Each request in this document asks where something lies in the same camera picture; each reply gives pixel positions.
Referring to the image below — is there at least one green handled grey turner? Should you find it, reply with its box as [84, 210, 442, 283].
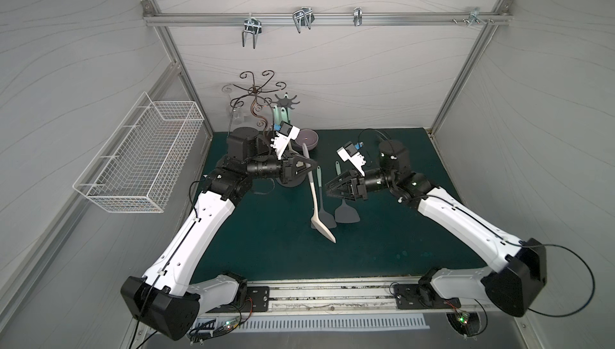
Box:
[334, 160, 361, 225]

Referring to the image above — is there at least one green handled grey spatula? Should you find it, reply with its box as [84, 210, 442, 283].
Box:
[316, 166, 337, 229]

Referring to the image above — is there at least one grey handled beige spatula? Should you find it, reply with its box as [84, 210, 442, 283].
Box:
[307, 162, 336, 243]

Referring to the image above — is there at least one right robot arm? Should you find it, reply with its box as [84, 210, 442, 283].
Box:
[327, 140, 547, 317]

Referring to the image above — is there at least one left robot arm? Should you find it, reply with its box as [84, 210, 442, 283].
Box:
[120, 122, 317, 341]

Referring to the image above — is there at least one grey utensil rack stand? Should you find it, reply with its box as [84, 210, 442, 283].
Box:
[272, 93, 298, 188]

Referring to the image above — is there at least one lilac ceramic bowl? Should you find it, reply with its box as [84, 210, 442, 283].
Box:
[296, 129, 319, 151]

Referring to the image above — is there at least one bronze swirl mug tree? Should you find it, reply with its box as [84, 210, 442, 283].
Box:
[232, 70, 288, 133]

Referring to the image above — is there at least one clear wine glass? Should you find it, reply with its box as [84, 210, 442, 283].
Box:
[221, 84, 244, 132]

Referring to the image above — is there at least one double prong metal hook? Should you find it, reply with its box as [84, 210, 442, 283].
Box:
[242, 17, 263, 49]

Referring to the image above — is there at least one triangular metal hook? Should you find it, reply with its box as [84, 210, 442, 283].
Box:
[291, 7, 315, 33]

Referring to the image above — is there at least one small metal clip hook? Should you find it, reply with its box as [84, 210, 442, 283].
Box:
[353, 7, 363, 27]

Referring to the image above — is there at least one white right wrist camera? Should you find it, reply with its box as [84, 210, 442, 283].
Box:
[336, 142, 366, 177]

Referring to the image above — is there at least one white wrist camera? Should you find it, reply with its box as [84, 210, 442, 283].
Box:
[336, 142, 366, 177]
[271, 121, 300, 160]

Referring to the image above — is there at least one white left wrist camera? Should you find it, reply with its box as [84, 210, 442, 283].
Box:
[271, 121, 300, 160]

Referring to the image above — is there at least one green handled grey spoon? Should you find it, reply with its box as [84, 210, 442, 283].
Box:
[272, 105, 286, 131]

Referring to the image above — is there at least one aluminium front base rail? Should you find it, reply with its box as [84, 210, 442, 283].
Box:
[186, 274, 529, 316]

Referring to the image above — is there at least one aluminium top rail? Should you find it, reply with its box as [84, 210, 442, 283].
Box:
[144, 11, 513, 27]

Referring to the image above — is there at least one white wire basket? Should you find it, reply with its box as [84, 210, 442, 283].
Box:
[73, 92, 203, 214]

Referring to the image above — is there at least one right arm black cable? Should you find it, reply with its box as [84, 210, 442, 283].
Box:
[499, 240, 597, 319]

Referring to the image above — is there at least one metal wall hook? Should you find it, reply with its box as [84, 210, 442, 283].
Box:
[451, 7, 496, 27]

